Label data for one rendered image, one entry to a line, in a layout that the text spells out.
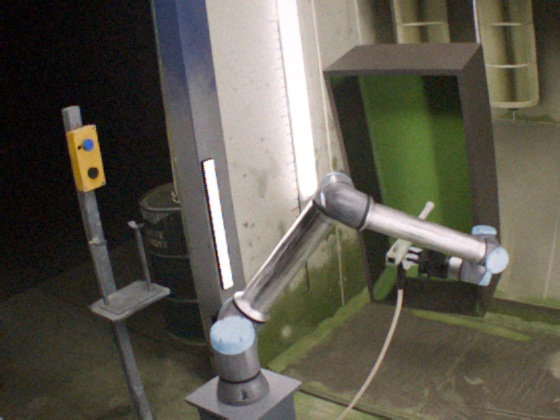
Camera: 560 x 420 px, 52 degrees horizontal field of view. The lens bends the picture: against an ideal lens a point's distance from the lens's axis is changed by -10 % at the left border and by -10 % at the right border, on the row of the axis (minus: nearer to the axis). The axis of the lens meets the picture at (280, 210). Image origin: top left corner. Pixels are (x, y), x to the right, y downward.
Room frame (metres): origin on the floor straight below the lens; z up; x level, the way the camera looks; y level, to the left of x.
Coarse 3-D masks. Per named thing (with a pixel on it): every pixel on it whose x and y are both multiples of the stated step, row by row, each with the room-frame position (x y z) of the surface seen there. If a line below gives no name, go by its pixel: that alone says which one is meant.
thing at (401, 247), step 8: (432, 208) 2.42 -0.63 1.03; (424, 216) 2.33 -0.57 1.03; (400, 240) 2.13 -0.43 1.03; (392, 248) 2.08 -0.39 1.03; (400, 248) 2.07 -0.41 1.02; (392, 256) 2.03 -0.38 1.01; (400, 256) 2.04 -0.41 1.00; (392, 264) 2.04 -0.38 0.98; (400, 264) 2.13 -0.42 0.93; (400, 272) 2.13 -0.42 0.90; (400, 280) 2.14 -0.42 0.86; (400, 288) 2.14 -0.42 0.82
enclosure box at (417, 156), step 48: (384, 48) 2.68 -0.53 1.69; (432, 48) 2.54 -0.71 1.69; (480, 48) 2.46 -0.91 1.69; (336, 96) 2.63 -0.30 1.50; (384, 96) 2.82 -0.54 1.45; (432, 96) 2.68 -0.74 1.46; (480, 96) 2.40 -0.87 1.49; (384, 144) 2.89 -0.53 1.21; (432, 144) 2.74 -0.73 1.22; (480, 144) 2.36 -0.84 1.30; (384, 192) 2.94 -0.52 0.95; (432, 192) 2.80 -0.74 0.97; (480, 192) 2.34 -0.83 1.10; (384, 240) 2.91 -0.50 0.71; (384, 288) 2.82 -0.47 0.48; (432, 288) 2.72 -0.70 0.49; (480, 288) 2.38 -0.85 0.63
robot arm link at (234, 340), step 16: (224, 320) 1.90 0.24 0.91; (240, 320) 1.89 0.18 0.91; (224, 336) 1.81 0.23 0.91; (240, 336) 1.80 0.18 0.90; (256, 336) 1.91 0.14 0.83; (224, 352) 1.78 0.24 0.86; (240, 352) 1.78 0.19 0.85; (256, 352) 1.83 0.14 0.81; (224, 368) 1.79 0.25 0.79; (240, 368) 1.78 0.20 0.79; (256, 368) 1.81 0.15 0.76
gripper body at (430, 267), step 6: (426, 252) 2.10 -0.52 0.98; (426, 258) 2.06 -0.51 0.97; (432, 258) 2.06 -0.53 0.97; (420, 264) 2.08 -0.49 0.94; (426, 264) 2.06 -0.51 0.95; (432, 264) 2.06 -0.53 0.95; (444, 264) 2.04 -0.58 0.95; (420, 270) 2.08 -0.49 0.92; (426, 270) 2.07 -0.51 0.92; (432, 270) 2.06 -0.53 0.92; (438, 270) 2.06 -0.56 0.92; (444, 270) 2.02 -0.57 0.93; (420, 276) 2.08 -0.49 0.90; (432, 276) 2.07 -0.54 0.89; (438, 276) 2.06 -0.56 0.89; (444, 276) 2.04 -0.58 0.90
